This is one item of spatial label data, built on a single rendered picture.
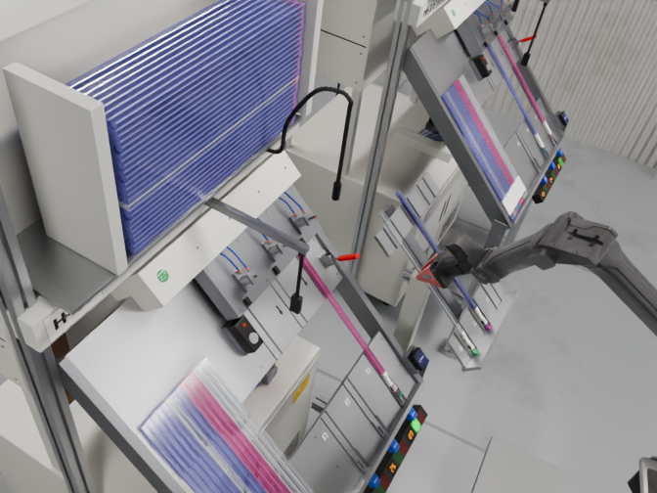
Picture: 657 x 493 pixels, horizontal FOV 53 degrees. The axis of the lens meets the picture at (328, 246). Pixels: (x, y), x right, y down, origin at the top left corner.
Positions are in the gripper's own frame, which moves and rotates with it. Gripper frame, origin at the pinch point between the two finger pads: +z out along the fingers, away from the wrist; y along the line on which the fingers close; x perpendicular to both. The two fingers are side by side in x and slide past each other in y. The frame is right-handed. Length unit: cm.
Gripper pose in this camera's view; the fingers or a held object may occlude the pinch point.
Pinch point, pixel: (420, 274)
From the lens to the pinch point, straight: 182.6
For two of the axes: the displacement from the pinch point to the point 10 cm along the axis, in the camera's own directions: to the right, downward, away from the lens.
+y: -4.8, 5.7, -6.6
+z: -6.8, 2.3, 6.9
